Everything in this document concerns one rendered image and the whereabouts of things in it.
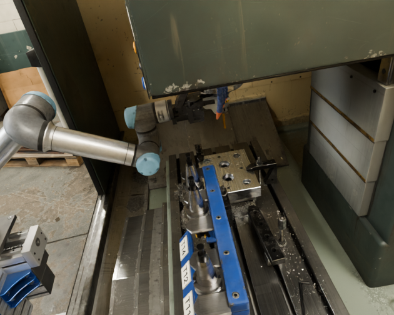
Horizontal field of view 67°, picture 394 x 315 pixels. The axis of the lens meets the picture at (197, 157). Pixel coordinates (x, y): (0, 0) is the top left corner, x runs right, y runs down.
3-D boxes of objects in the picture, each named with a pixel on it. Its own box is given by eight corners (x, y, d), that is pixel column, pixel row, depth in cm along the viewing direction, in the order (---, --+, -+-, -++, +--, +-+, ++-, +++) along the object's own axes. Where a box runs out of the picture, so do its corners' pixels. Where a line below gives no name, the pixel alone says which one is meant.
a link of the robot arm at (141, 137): (142, 165, 108) (133, 139, 102) (143, 149, 117) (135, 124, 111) (163, 160, 108) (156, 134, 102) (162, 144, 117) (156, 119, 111)
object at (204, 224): (187, 235, 76) (186, 234, 76) (186, 220, 81) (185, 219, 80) (214, 230, 76) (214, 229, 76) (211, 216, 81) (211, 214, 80)
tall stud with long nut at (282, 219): (279, 245, 107) (279, 220, 99) (276, 239, 109) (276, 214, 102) (286, 244, 107) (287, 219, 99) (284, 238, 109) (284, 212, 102)
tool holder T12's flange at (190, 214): (208, 220, 81) (207, 214, 79) (186, 222, 81) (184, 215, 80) (209, 204, 86) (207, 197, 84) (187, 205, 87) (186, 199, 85)
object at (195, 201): (204, 212, 80) (201, 193, 76) (187, 213, 81) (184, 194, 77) (204, 200, 84) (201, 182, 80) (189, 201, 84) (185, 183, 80)
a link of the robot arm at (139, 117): (131, 124, 111) (124, 104, 106) (159, 119, 111) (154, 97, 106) (129, 135, 105) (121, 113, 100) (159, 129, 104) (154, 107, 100)
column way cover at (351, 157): (356, 219, 111) (384, 88, 82) (305, 151, 150) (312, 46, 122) (369, 217, 111) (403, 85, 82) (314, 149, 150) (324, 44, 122)
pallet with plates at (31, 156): (109, 130, 404) (99, 105, 383) (79, 166, 340) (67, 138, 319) (33, 133, 431) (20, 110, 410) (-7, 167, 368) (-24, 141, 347)
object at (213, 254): (191, 273, 67) (190, 271, 67) (189, 254, 72) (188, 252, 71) (221, 268, 67) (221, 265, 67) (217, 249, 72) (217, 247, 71)
